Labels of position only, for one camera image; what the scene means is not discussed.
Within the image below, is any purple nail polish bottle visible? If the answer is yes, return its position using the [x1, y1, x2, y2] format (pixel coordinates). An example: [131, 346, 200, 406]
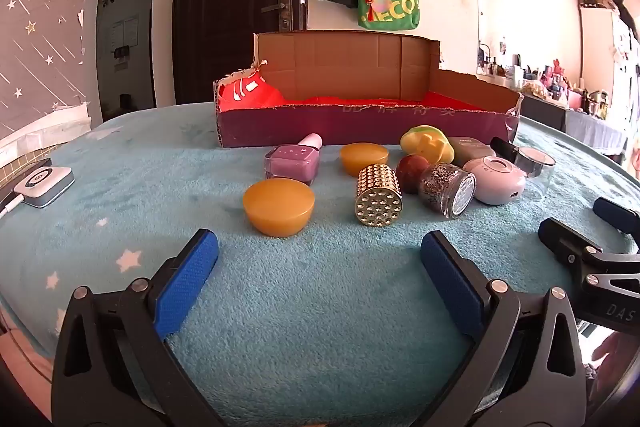
[264, 133, 323, 186]

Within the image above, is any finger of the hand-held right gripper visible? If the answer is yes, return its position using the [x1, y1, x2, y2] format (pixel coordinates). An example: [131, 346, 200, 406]
[538, 217, 640, 280]
[593, 197, 640, 236]

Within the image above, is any pink round device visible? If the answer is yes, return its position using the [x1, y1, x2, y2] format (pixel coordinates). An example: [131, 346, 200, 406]
[462, 156, 527, 206]

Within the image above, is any row of cosmetic bottles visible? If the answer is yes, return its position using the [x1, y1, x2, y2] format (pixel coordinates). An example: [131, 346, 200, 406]
[477, 42, 616, 118]

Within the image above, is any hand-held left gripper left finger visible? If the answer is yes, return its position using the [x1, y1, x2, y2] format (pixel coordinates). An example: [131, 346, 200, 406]
[51, 228, 226, 427]

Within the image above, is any gold studded cylinder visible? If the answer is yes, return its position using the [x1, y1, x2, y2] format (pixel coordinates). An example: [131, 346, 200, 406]
[354, 164, 404, 229]

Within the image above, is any orange round container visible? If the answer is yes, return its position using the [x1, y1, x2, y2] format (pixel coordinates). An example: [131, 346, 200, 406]
[340, 143, 390, 178]
[243, 178, 316, 238]

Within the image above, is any green yellow toy figure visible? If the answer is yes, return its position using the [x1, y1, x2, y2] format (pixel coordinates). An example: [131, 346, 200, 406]
[400, 126, 456, 166]

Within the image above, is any side table with dark cloth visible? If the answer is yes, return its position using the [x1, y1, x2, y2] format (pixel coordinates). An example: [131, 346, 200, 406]
[520, 72, 636, 158]

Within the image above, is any person's right hand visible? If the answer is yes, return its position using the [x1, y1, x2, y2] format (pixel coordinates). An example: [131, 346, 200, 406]
[590, 329, 635, 389]

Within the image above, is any metal door handle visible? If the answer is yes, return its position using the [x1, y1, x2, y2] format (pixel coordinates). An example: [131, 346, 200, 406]
[260, 0, 293, 32]

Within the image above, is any cardboard box with red lining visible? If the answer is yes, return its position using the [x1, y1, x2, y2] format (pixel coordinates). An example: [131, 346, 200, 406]
[214, 32, 523, 149]

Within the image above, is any grey brown compact case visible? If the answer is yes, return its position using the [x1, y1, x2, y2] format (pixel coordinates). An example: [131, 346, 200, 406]
[446, 136, 497, 168]

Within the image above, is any white cable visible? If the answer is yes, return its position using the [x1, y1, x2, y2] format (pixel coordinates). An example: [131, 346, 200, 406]
[0, 194, 26, 219]

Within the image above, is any white square device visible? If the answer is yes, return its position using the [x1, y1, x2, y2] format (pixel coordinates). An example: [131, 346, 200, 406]
[14, 166, 76, 208]

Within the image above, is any glitter bottle with red cap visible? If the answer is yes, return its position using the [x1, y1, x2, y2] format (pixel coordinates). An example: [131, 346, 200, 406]
[396, 154, 477, 221]

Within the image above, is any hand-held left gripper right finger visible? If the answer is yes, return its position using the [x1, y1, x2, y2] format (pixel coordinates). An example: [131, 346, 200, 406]
[412, 230, 587, 427]

